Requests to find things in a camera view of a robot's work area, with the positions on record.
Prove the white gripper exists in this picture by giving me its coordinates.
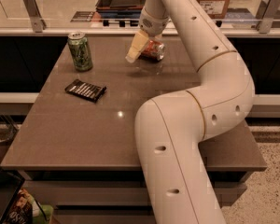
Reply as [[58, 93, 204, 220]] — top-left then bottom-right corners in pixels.
[[125, 8, 169, 63]]

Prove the left metal glass bracket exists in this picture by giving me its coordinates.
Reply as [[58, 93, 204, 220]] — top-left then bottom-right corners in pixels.
[[22, 0, 46, 33]]

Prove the brown snack bag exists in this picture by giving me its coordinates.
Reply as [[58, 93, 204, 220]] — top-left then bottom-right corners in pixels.
[[3, 189, 35, 224]]

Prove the green soda can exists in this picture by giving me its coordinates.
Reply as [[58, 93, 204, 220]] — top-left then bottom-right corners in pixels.
[[67, 32, 93, 72]]

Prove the right metal glass bracket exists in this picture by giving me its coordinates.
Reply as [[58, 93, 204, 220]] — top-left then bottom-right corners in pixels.
[[257, 0, 280, 34]]

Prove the black striped snack packet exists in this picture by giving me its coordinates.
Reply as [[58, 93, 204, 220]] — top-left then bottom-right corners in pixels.
[[64, 79, 106, 103]]

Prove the green bag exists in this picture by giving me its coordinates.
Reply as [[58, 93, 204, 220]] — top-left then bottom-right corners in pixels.
[[33, 203, 53, 224]]

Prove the upper grey drawer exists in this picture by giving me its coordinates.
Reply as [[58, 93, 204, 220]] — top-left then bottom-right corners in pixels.
[[22, 180, 248, 207]]

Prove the black bin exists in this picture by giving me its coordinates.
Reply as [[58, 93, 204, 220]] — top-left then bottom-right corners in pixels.
[[0, 170, 23, 224]]

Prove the grey drawer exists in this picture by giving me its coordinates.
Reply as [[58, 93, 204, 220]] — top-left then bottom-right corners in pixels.
[[22, 180, 248, 207], [54, 210, 156, 224]]

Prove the lower grey drawer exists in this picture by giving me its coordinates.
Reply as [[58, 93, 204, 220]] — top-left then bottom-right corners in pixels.
[[54, 210, 156, 224]]

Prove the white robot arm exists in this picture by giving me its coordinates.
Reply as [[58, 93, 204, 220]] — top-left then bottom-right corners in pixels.
[[126, 0, 255, 224]]

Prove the metal glass bracket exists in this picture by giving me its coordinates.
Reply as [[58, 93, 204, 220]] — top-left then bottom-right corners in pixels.
[[22, 0, 46, 33], [257, 0, 280, 34]]

